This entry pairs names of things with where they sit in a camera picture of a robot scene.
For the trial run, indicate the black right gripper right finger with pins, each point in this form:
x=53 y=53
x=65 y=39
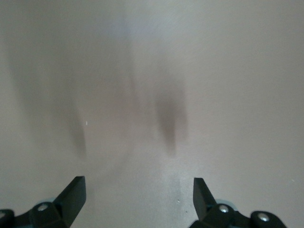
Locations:
x=209 y=213

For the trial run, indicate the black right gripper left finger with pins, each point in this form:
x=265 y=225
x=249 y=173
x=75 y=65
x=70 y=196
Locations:
x=66 y=206

